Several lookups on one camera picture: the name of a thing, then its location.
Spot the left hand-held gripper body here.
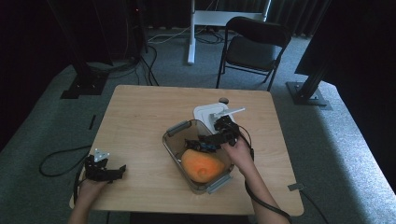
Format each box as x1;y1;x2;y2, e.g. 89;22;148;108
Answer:
83;147;111;182

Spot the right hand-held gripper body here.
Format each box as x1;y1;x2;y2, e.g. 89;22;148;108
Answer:
212;106;247;147

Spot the orange plush toy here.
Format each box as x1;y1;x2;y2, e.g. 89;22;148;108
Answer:
180;147;227;184

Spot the white storage box lid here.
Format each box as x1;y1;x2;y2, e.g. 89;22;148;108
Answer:
192;102;233;135

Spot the clear brown storage box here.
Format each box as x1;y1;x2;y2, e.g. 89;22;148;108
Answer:
161;119;234;196

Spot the person's left hand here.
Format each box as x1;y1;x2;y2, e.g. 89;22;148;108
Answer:
75;178;109;207

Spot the person's right hand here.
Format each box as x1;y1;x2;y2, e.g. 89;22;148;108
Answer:
221;136;256;175

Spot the black folding chair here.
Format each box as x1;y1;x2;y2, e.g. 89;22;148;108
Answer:
215;15;294;92

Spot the black metal stand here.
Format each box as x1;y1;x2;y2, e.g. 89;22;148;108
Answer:
46;0;110;100
285;60;333;111

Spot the grey tape piece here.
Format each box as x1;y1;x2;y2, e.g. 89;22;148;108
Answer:
287;182;306;192

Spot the left hand-held gripper cable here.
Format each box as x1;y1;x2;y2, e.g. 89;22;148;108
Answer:
71;158;92;207

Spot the hand-held gripper cable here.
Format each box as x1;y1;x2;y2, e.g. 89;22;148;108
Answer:
237;125;294;224
71;158;92;207

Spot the black cable loop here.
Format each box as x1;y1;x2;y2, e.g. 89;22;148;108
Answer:
38;144;93;178

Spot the right hand-held gripper cable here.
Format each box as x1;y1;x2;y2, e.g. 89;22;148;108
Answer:
237;125;294;224

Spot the bundle of black cables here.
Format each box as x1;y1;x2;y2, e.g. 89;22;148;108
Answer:
87;43;161;87

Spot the white cable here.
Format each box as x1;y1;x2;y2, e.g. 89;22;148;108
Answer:
147;25;191;45

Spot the white desk frame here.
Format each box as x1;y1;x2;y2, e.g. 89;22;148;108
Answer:
186;0;273;66

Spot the thin black floor cable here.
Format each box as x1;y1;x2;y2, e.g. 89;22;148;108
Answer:
300;189;330;224

